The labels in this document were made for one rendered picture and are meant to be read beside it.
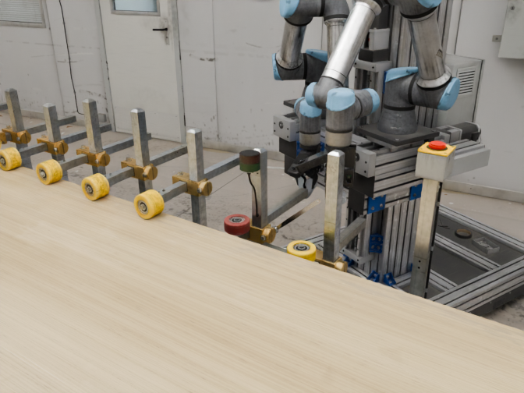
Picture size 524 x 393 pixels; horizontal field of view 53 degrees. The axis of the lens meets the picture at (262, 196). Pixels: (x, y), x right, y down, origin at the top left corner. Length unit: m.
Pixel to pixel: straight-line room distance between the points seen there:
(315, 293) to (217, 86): 3.69
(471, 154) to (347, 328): 1.14
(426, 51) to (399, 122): 0.32
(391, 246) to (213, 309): 1.43
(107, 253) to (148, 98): 3.92
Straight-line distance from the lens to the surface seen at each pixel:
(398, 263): 2.60
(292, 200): 1.84
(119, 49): 5.44
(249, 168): 1.49
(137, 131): 1.85
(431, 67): 1.84
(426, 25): 1.75
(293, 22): 2.03
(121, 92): 5.55
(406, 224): 2.52
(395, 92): 1.98
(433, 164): 1.28
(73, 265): 1.47
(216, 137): 4.95
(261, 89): 4.58
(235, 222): 1.59
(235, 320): 1.19
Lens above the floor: 1.63
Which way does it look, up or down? 24 degrees down
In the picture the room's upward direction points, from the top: 1 degrees counter-clockwise
